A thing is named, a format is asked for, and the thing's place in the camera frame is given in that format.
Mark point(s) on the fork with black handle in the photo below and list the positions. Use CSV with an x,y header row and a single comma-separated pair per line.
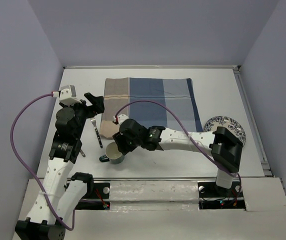
x,y
94,124

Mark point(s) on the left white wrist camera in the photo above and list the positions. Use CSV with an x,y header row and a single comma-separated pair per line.
x,y
68,95

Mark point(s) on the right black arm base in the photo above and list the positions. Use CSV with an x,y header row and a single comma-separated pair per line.
x,y
213,197

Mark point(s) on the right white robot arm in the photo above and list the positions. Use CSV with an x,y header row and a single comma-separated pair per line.
x,y
220,146

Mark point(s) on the dark green mug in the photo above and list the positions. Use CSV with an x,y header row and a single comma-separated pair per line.
x,y
112,154

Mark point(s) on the blue beige checked cloth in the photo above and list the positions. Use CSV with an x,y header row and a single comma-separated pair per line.
x,y
150,102

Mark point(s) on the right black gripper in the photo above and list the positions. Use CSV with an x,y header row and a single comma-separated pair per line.
x,y
120,138

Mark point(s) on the knife with black handle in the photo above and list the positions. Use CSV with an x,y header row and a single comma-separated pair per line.
x,y
82,153

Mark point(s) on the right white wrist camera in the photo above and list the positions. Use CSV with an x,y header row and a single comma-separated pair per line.
x,y
119,119

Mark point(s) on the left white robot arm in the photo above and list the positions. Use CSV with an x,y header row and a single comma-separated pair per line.
x,y
57,199

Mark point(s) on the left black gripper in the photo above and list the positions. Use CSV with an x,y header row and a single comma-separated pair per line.
x,y
97,102

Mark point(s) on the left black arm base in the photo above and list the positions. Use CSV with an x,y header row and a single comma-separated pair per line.
x,y
98,200

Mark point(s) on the blue floral plate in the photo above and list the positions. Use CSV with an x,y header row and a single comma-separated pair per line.
x,y
224,121

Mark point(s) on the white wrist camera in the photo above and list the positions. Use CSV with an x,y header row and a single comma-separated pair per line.
x,y
119,119
68,95

